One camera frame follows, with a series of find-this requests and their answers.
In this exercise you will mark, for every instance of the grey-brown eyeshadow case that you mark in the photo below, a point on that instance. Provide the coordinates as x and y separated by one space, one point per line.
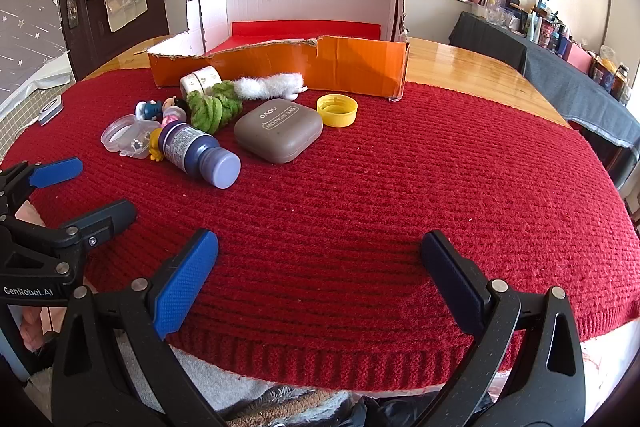
277 132

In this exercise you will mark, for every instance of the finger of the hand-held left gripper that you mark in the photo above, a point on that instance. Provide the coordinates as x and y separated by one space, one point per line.
102 217
55 172

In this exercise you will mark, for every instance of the purple bottle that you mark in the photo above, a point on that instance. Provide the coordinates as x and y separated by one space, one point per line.
195 147

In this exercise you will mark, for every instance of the row of bottles and cups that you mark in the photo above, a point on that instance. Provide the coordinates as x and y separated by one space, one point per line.
550 32

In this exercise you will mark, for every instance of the small clear plastic box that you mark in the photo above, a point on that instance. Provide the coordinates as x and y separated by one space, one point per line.
136 148

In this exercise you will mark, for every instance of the person's left hand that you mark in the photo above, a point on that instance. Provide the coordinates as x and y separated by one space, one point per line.
35 327

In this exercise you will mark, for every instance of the green scrunchie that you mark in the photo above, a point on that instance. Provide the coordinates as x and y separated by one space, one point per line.
212 109

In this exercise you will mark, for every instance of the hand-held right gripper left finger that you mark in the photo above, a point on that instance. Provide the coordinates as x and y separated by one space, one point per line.
185 279

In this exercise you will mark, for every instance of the orange cardboard box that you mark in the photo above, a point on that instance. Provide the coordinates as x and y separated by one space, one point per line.
350 67

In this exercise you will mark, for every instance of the small grey white device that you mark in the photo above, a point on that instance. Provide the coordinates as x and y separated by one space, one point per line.
50 109

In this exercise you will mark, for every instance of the clear round dish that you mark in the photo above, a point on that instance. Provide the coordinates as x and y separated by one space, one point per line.
116 132

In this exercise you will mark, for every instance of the small yellow toy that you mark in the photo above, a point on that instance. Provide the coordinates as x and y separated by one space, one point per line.
156 146

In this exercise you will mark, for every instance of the star printed grey sheet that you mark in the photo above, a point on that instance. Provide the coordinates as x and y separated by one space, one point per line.
25 17

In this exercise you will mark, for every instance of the yellow bottle cap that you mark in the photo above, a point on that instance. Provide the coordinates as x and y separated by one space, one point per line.
337 112

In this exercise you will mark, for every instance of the white fluffy scrunchie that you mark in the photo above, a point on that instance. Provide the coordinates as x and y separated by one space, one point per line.
267 87

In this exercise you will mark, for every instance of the pink figurine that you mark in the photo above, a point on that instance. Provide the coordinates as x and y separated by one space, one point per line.
172 109

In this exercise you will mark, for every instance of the boy figurine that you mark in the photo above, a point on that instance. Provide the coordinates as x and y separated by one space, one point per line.
147 109

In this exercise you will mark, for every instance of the white cream jar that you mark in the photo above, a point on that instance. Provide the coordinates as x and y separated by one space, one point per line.
197 79

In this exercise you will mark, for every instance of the side table with dark cloth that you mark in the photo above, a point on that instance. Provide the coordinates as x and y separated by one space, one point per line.
565 77

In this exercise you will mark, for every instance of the red knitted mat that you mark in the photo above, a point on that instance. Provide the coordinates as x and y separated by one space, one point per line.
375 207

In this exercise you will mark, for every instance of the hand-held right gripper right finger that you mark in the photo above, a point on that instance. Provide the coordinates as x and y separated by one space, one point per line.
450 272

